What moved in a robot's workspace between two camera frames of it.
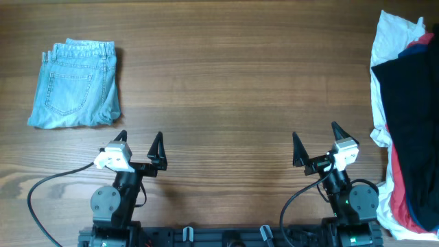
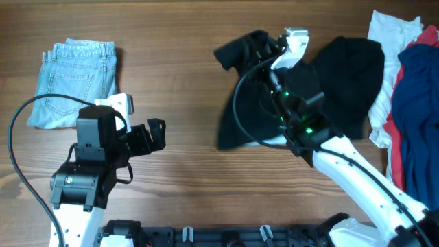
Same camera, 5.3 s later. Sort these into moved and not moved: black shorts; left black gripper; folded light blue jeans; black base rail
Moved: black shorts; left black gripper
Not moved: folded light blue jeans; black base rail
